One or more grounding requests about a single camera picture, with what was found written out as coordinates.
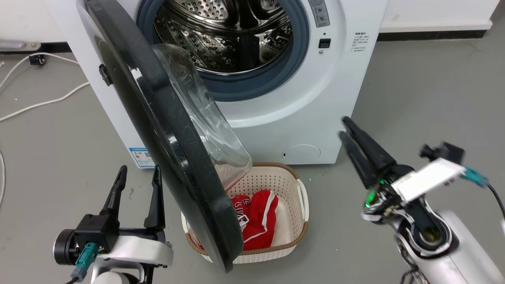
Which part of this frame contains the white garment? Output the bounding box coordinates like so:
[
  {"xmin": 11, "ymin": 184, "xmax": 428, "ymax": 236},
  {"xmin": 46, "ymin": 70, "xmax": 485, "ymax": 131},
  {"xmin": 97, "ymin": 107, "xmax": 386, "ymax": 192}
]
[{"xmin": 272, "ymin": 199, "xmax": 296, "ymax": 247}]

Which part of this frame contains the grey control label strip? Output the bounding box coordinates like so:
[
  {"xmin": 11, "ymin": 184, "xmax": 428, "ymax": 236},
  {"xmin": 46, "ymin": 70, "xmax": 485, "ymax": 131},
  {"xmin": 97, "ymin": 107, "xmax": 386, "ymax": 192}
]
[{"xmin": 308, "ymin": 0, "xmax": 330, "ymax": 28}]

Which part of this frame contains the teal plug left camera cable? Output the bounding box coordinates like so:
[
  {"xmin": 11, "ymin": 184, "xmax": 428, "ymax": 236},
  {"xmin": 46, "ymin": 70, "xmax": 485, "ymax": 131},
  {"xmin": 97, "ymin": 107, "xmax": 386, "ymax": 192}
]
[{"xmin": 65, "ymin": 242, "xmax": 99, "ymax": 284}]

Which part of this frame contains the cream woven laundry basket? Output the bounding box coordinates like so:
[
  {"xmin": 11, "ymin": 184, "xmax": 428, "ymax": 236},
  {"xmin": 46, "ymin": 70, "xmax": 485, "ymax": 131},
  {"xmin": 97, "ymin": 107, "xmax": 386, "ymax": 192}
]
[{"xmin": 181, "ymin": 162, "xmax": 309, "ymax": 264}]

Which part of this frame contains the teal plug right camera cable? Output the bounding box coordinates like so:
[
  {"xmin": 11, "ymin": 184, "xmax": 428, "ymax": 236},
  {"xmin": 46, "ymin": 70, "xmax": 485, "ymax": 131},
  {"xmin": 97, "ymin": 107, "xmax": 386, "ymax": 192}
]
[{"xmin": 461, "ymin": 167, "xmax": 505, "ymax": 219}]

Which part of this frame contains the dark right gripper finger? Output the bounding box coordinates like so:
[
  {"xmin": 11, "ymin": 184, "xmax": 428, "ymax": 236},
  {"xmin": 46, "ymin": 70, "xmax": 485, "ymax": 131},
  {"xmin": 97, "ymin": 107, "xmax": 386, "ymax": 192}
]
[
  {"xmin": 339, "ymin": 131, "xmax": 380, "ymax": 189},
  {"xmin": 342, "ymin": 116, "xmax": 397, "ymax": 174}
]

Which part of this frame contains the teal plug camera cable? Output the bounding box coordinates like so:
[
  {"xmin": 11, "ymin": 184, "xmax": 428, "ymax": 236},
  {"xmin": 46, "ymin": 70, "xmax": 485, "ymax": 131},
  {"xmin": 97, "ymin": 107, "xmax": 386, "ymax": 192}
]
[
  {"xmin": 461, "ymin": 167, "xmax": 505, "ymax": 219},
  {"xmin": 65, "ymin": 242, "xmax": 99, "ymax": 284}
]

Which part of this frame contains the round white filter cover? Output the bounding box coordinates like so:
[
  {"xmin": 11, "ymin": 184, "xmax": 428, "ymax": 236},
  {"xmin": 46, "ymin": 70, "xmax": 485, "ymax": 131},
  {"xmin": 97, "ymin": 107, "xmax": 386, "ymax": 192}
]
[{"xmin": 282, "ymin": 144, "xmax": 321, "ymax": 163}]

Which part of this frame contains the black wall baseboard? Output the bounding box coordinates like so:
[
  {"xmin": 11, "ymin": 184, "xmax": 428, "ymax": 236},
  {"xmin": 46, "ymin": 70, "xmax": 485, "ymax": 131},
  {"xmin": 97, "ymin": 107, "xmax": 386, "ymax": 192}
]
[{"xmin": 377, "ymin": 30, "xmax": 486, "ymax": 42}]

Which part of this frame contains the black rimmed glass washer door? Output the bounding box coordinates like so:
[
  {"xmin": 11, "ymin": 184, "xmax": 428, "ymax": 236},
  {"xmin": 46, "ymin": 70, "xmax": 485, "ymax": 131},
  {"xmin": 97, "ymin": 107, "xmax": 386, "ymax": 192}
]
[{"xmin": 76, "ymin": 0, "xmax": 253, "ymax": 273}]

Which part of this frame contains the white floor cable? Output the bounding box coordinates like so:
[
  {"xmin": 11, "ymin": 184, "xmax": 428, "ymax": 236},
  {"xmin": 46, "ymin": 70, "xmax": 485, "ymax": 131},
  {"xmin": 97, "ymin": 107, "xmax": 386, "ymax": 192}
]
[
  {"xmin": 0, "ymin": 52, "xmax": 79, "ymax": 90},
  {"xmin": 0, "ymin": 151, "xmax": 6, "ymax": 207},
  {"xmin": 0, "ymin": 82, "xmax": 90, "ymax": 122}
]

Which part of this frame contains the grey metal bar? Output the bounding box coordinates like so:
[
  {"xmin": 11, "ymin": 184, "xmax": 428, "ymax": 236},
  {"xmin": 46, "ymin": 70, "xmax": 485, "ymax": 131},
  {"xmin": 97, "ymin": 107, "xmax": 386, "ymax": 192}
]
[{"xmin": 0, "ymin": 39, "xmax": 41, "ymax": 52}]

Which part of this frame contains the black green-lit right gripper body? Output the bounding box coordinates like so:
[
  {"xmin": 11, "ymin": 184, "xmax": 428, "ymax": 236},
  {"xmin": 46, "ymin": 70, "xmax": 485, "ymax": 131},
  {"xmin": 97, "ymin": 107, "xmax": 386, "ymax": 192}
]
[{"xmin": 361, "ymin": 164, "xmax": 413, "ymax": 224}]

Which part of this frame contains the perforated steel washer drum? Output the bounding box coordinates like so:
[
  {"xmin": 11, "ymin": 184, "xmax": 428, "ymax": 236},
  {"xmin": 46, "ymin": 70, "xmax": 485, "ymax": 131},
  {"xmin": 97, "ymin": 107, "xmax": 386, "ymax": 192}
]
[{"xmin": 154, "ymin": 0, "xmax": 294, "ymax": 75}]

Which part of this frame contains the grey rubber door gasket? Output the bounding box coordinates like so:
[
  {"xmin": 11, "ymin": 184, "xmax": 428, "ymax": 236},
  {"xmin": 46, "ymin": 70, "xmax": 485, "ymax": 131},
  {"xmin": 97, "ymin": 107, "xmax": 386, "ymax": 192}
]
[{"xmin": 136, "ymin": 0, "xmax": 310, "ymax": 102}]

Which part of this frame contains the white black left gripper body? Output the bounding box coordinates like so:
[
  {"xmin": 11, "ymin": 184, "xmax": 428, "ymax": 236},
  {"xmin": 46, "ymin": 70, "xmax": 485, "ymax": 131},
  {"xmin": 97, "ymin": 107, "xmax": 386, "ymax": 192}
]
[{"xmin": 99, "ymin": 228, "xmax": 174, "ymax": 284}]

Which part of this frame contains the red white sports jersey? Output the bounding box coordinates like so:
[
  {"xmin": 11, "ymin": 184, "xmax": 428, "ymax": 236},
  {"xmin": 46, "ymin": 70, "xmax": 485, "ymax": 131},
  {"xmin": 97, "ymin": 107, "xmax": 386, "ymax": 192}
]
[{"xmin": 230, "ymin": 190, "xmax": 279, "ymax": 251}]

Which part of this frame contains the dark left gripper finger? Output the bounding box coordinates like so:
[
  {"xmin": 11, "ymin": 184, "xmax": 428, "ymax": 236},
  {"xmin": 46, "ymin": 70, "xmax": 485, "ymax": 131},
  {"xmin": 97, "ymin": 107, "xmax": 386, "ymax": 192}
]
[
  {"xmin": 100, "ymin": 165, "xmax": 128, "ymax": 217},
  {"xmin": 144, "ymin": 165, "xmax": 166, "ymax": 232}
]

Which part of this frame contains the blue energy label sticker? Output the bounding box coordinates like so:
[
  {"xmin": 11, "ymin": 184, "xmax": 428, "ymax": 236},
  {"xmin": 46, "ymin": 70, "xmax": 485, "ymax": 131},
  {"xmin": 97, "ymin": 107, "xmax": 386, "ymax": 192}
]
[{"xmin": 129, "ymin": 148, "xmax": 155, "ymax": 169}]

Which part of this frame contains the printed text sticker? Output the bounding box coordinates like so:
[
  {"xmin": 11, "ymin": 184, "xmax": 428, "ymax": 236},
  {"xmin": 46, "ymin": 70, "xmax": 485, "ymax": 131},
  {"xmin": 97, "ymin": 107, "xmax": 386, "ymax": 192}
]
[{"xmin": 352, "ymin": 32, "xmax": 371, "ymax": 53}]

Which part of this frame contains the white front-load washing machine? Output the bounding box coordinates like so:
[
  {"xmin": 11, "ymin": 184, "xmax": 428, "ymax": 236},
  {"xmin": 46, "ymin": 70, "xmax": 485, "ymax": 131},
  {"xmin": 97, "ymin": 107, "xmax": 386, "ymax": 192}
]
[{"xmin": 47, "ymin": 0, "xmax": 389, "ymax": 170}]

